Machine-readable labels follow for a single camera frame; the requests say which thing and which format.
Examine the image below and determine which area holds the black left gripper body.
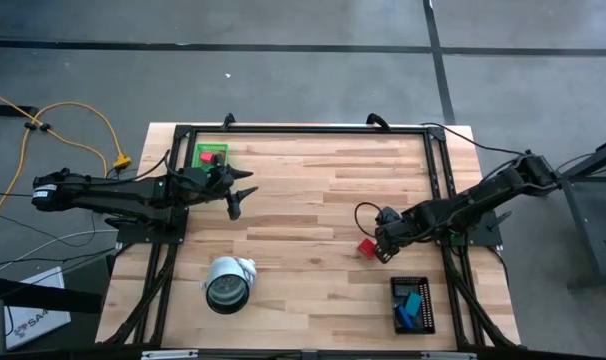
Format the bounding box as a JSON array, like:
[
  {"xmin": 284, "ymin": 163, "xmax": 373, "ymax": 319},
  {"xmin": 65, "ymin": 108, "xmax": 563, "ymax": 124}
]
[{"xmin": 198, "ymin": 152, "xmax": 243, "ymax": 222}]

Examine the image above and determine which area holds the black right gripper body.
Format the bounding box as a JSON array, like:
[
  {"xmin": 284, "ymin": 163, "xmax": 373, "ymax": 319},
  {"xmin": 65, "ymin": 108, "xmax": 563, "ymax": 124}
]
[{"xmin": 374, "ymin": 207, "xmax": 412, "ymax": 265}]

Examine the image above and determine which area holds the large red cube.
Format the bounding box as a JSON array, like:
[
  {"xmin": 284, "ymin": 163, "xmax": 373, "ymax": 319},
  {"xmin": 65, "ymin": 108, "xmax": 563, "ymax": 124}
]
[{"xmin": 357, "ymin": 238, "xmax": 378, "ymax": 259}]

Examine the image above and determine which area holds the black plastic basket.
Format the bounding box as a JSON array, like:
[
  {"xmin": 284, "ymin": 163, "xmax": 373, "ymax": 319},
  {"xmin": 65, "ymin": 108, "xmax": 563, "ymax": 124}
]
[{"xmin": 389, "ymin": 275, "xmax": 437, "ymax": 336}]

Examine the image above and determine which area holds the dark blue block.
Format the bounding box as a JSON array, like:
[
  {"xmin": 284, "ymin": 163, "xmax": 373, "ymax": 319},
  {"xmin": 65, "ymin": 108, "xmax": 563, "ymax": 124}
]
[{"xmin": 394, "ymin": 304, "xmax": 416, "ymax": 331}]

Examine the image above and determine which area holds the green plastic basket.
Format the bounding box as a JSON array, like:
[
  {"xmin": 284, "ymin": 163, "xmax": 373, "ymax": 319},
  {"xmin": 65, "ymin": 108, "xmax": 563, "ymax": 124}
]
[{"xmin": 191, "ymin": 142, "xmax": 230, "ymax": 174}]

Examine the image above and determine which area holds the white cup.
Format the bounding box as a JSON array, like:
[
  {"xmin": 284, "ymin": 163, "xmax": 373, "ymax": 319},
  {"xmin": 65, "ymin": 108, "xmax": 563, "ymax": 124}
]
[{"xmin": 199, "ymin": 255, "xmax": 258, "ymax": 316}]

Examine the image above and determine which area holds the black flat bar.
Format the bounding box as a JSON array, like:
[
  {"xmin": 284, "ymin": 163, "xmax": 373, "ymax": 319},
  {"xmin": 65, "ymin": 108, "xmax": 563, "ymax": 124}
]
[{"xmin": 0, "ymin": 275, "xmax": 103, "ymax": 315}]

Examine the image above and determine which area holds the white printed box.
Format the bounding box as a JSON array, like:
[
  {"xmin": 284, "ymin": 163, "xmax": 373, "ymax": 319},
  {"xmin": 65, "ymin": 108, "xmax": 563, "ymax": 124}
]
[{"xmin": 5, "ymin": 266, "xmax": 72, "ymax": 351}]

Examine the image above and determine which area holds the black metal table frame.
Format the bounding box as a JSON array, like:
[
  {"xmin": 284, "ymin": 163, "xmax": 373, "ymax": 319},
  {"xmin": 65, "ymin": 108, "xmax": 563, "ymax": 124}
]
[{"xmin": 95, "ymin": 123, "xmax": 523, "ymax": 360}]

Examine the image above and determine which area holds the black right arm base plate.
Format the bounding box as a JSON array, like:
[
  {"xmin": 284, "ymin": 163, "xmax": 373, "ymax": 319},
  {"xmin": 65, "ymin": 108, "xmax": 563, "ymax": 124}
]
[{"xmin": 430, "ymin": 207, "xmax": 504, "ymax": 247}]

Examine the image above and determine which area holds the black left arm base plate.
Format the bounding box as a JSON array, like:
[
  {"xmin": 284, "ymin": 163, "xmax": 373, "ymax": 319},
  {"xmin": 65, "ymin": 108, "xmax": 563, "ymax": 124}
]
[{"xmin": 116, "ymin": 205, "xmax": 190, "ymax": 245}]

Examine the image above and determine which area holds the yellow extension cable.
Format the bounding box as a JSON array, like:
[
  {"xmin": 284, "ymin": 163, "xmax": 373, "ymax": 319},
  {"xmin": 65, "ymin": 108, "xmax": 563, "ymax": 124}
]
[{"xmin": 0, "ymin": 85, "xmax": 133, "ymax": 229}]

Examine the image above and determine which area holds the silver metal bracket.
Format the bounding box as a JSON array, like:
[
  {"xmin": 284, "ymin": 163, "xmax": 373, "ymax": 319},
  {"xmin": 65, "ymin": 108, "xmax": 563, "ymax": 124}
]
[
  {"xmin": 421, "ymin": 351, "xmax": 478, "ymax": 360},
  {"xmin": 141, "ymin": 349, "xmax": 199, "ymax": 360}
]

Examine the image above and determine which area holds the black floor strap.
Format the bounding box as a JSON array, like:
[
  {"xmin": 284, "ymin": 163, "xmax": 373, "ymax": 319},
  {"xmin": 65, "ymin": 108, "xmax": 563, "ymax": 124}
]
[{"xmin": 0, "ymin": 103, "xmax": 39, "ymax": 118}]

